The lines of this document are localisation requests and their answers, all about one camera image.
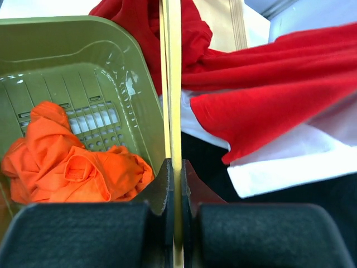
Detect white t shirt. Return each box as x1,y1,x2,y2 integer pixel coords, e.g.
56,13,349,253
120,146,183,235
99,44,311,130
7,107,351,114
180,90,356,198

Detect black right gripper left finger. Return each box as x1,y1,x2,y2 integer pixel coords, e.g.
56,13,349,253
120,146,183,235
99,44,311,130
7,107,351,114
133,158,174,267

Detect red t shirt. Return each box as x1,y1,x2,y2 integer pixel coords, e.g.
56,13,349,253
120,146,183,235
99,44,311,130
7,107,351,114
190,75,356,164
90,1,356,94

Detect orange t shirt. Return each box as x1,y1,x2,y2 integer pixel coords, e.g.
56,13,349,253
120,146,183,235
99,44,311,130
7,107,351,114
2,101,155,204

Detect olive green plastic basket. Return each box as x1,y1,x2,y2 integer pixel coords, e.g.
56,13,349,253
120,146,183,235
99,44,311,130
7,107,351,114
0,15,168,224

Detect black t shirt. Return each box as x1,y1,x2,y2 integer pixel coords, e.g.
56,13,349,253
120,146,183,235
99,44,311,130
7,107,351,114
181,133,356,260

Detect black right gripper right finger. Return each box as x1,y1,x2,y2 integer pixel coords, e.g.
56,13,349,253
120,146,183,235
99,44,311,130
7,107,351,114
181,160,227,267

